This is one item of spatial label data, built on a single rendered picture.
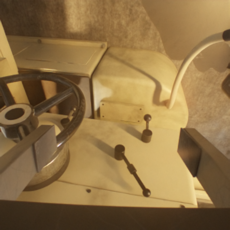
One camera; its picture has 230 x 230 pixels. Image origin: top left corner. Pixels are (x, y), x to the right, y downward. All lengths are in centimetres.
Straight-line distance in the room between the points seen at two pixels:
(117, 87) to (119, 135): 56
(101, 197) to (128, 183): 9
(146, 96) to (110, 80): 27
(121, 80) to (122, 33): 62
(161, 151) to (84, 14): 137
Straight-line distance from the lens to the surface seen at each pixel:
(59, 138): 36
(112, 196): 54
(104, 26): 166
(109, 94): 121
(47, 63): 140
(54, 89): 133
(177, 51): 170
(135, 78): 115
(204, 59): 178
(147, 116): 71
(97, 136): 67
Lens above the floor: 158
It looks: 48 degrees down
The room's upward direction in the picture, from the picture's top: 166 degrees counter-clockwise
